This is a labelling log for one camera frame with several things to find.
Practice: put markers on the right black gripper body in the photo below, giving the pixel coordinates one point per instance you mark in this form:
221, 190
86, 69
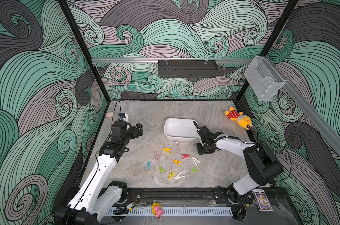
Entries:
202, 148

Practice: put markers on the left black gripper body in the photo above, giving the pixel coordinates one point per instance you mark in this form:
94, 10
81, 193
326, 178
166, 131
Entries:
131, 134

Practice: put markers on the white clothespin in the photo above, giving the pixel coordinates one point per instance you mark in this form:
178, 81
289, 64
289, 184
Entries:
196, 161
180, 175

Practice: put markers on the pink clothespin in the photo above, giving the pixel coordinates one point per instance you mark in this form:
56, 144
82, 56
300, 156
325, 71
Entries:
157, 156

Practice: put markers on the teal clothespin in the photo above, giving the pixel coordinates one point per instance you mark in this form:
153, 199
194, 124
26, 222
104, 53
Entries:
148, 166

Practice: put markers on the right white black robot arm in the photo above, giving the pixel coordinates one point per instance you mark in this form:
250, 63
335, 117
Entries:
262, 164

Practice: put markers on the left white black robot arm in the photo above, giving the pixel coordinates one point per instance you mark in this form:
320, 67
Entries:
88, 206

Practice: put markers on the white plastic storage box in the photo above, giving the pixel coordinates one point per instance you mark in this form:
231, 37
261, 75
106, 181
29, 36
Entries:
180, 130

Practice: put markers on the card box with picture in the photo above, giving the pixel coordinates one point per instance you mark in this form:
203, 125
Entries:
262, 200

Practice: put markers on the small pink eraser blob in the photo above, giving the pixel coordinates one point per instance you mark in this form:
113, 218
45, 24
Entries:
110, 114

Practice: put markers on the yellow orange clothespin middle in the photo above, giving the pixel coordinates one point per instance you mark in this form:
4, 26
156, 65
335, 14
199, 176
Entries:
177, 162

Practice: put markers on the yellow bear plush toy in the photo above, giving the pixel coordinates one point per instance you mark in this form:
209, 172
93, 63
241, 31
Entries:
239, 118

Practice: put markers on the pink yellow flower toy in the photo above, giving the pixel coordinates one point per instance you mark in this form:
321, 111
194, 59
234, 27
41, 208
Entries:
157, 210

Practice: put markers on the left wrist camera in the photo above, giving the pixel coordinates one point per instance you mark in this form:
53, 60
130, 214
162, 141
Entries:
123, 117

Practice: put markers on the black wall-mounted tray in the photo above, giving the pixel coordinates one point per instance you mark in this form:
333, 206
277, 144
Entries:
187, 69

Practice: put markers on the white slotted cable duct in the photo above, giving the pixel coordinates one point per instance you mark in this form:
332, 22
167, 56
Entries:
183, 211

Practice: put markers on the clear acrylic wall holder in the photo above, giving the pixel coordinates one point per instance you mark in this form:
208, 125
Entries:
264, 78

